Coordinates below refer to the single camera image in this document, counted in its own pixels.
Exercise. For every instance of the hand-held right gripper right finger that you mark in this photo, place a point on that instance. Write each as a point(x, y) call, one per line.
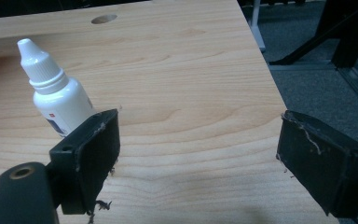
point(313, 161)

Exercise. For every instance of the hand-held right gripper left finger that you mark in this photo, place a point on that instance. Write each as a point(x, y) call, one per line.
point(88, 158)

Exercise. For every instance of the white dropper bottle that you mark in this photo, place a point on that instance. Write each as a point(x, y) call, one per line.
point(59, 96)

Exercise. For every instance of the white table leg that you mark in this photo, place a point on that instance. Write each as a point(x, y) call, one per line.
point(256, 28)

